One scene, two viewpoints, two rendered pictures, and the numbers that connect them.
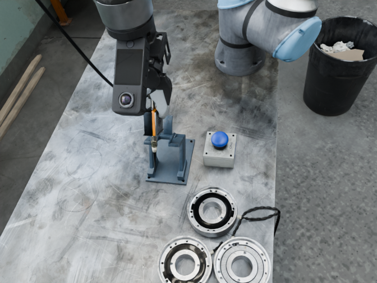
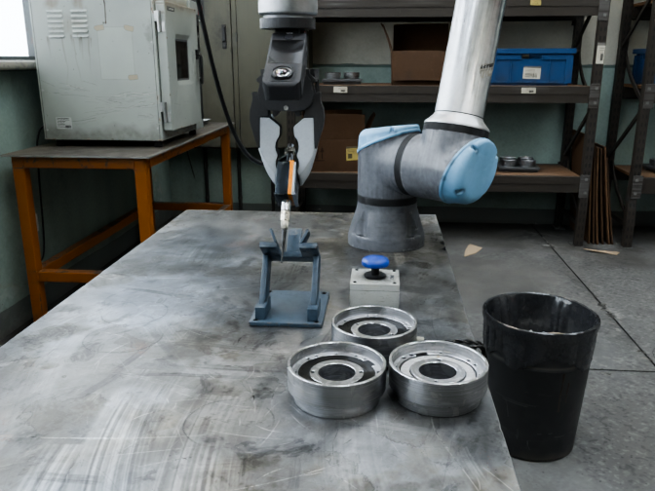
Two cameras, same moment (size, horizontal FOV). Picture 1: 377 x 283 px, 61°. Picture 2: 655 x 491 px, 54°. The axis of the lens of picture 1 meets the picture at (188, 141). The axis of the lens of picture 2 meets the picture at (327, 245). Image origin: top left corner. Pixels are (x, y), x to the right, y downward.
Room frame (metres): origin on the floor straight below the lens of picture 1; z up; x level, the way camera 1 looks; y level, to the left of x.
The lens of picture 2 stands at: (-0.43, 0.21, 1.15)
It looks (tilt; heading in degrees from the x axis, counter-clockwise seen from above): 16 degrees down; 346
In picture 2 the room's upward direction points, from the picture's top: straight up
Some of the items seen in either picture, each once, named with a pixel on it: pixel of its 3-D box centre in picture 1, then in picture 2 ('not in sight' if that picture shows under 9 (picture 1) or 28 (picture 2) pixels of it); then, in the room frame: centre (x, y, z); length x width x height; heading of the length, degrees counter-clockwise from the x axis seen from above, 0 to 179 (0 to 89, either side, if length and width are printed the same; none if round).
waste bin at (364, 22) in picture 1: (336, 71); (533, 376); (1.15, -0.84, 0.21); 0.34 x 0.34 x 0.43
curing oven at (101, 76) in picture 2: not in sight; (132, 70); (2.83, 0.34, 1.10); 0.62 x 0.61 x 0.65; 161
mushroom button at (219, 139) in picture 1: (220, 143); (374, 273); (0.41, -0.07, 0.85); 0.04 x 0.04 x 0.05
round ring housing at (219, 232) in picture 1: (212, 211); (373, 335); (0.27, -0.02, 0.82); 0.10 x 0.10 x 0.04
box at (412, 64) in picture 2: not in sight; (420, 53); (3.60, -1.42, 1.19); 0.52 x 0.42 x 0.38; 71
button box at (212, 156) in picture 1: (220, 147); (374, 288); (0.42, -0.07, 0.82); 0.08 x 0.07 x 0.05; 161
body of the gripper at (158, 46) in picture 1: (139, 48); (288, 67); (0.43, 0.05, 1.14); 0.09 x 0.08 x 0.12; 161
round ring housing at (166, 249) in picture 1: (185, 265); (336, 379); (0.17, 0.05, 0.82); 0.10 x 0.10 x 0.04
